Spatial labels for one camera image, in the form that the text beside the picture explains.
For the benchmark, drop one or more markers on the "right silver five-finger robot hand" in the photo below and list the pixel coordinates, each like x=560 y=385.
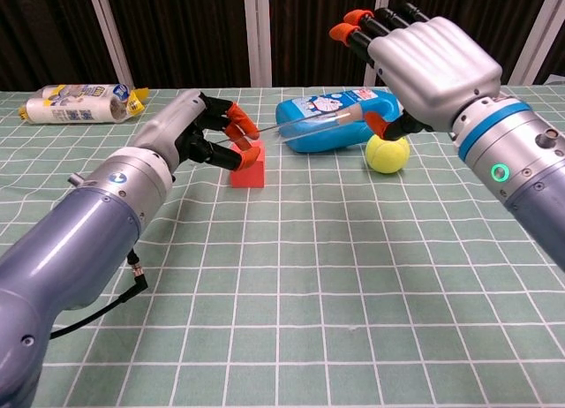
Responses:
x=437 y=68

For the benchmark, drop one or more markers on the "green checked tablecloth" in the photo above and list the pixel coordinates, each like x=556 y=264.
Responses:
x=309 y=271

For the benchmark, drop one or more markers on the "yellow tennis ball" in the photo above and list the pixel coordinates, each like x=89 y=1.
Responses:
x=387 y=157

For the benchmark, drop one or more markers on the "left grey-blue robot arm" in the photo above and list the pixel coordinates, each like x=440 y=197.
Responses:
x=75 y=249

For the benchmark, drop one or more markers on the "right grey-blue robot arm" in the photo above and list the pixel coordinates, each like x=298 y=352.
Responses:
x=525 y=169

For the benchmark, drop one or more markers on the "red cube block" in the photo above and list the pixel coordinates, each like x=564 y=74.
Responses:
x=251 y=176

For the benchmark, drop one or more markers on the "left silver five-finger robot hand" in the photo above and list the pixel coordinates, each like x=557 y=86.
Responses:
x=176 y=121

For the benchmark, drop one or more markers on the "pack of white bag rolls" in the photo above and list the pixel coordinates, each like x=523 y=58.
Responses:
x=70 y=110

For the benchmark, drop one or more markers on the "blue detergent bottle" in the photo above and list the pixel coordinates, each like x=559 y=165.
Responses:
x=318 y=141

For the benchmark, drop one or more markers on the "clear glass test tube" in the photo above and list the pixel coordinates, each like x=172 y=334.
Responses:
x=304 y=126

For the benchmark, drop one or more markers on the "dark pleated curtain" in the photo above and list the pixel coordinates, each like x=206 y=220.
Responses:
x=185 y=28

